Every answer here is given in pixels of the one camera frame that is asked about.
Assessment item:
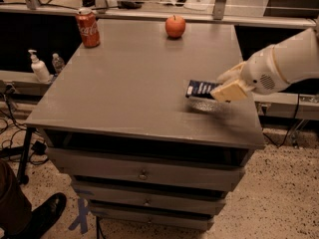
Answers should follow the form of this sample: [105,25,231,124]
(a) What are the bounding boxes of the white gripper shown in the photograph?
[210,45,290,102]

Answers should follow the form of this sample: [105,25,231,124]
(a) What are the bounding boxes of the blue rxbar blueberry wrapper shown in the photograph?
[185,80,218,100]

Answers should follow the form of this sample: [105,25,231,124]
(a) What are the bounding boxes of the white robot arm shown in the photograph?
[210,27,319,102]

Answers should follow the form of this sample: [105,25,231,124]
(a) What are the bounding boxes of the red coke can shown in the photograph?
[76,7,100,48]

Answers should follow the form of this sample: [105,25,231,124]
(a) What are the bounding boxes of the red apple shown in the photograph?
[165,15,185,39]

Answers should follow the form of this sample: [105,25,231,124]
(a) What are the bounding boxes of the grey drawer cabinet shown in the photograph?
[27,19,264,219]

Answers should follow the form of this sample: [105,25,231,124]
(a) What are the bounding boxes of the middle grey drawer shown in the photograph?
[72,181,225,215]

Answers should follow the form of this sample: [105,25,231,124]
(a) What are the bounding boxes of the grey drawer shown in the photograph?
[47,147,245,191]
[72,181,225,215]
[90,205,213,231]

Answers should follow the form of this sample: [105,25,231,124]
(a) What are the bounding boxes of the bottom grey drawer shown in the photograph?
[90,205,213,231]

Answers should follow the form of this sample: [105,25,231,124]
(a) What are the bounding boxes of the top grey drawer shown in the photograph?
[47,147,245,191]

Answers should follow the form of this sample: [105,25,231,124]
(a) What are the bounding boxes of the small clear plastic bottle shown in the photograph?
[52,53,65,74]

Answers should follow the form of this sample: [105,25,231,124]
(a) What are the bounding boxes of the white pump soap bottle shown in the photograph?
[28,50,51,83]

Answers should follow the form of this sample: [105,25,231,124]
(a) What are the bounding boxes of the black power adapter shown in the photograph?
[31,141,47,155]

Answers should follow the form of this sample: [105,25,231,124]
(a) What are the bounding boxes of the black leather shoe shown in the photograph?
[18,192,67,239]

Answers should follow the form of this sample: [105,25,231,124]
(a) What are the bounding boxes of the brown trouser leg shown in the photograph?
[0,160,32,239]

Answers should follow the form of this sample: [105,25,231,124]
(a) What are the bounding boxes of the black floor cables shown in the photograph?
[0,83,51,167]

